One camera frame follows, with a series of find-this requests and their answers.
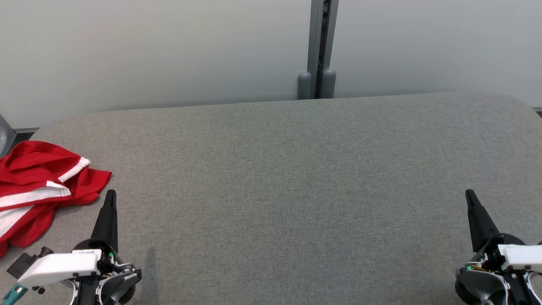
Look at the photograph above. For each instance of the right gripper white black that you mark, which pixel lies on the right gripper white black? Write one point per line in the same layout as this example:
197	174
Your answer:
523	256

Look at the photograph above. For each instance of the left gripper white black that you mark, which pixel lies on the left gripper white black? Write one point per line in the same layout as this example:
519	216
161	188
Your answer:
59	267

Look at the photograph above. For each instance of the red basketball jersey number 23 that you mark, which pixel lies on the red basketball jersey number 23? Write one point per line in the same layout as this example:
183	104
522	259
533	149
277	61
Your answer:
29	231

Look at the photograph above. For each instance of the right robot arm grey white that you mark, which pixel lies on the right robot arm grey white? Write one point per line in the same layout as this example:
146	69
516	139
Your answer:
478	286

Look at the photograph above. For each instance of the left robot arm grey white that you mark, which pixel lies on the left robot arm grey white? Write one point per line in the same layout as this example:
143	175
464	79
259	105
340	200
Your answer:
120	288

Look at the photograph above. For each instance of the grey curved plastic object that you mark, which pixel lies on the grey curved plastic object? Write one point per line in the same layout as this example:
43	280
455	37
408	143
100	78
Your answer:
5	135

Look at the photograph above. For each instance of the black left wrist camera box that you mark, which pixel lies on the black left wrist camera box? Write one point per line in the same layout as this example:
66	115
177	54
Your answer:
23	263

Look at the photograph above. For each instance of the grey cylindrical post cap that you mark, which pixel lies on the grey cylindrical post cap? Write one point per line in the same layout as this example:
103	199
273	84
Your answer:
304	87
328	84

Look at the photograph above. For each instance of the grey metal partition post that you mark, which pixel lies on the grey metal partition post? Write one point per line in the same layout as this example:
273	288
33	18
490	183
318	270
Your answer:
319	38

